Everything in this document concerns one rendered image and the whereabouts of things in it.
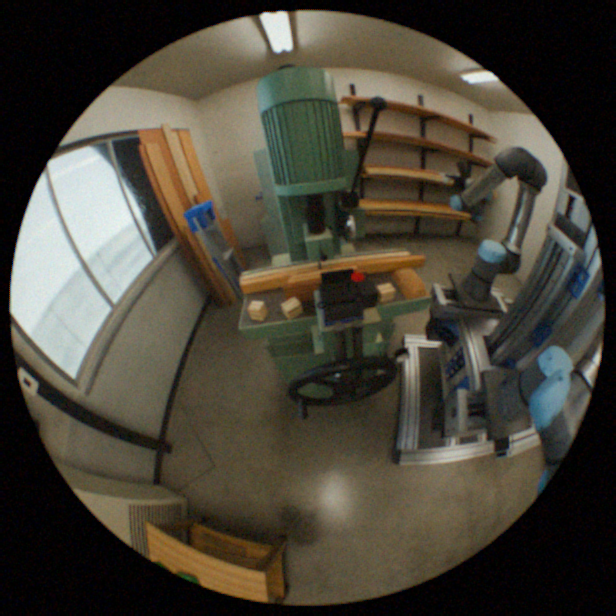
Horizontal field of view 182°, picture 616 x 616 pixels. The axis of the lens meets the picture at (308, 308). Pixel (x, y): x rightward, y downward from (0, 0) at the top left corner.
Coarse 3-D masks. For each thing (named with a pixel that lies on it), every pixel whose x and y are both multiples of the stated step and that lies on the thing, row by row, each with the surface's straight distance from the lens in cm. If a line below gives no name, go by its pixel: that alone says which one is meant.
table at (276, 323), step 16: (384, 272) 67; (272, 304) 57; (304, 304) 55; (384, 304) 55; (400, 304) 57; (416, 304) 61; (240, 320) 57; (256, 320) 55; (272, 320) 53; (288, 320) 51; (304, 320) 51; (256, 336) 57; (272, 336) 57; (320, 352) 48; (336, 352) 49; (352, 352) 51
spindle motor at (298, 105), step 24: (288, 72) 46; (312, 72) 47; (264, 96) 48; (288, 96) 44; (312, 96) 44; (264, 120) 48; (288, 120) 43; (312, 120) 43; (336, 120) 48; (288, 144) 42; (312, 144) 42; (336, 144) 45; (288, 168) 43; (312, 168) 42; (336, 168) 44; (288, 192) 44; (312, 192) 42
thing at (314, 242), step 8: (304, 224) 61; (304, 232) 56; (328, 232) 53; (312, 240) 50; (320, 240) 50; (328, 240) 50; (312, 248) 51; (320, 248) 51; (328, 248) 52; (312, 256) 52; (328, 256) 53
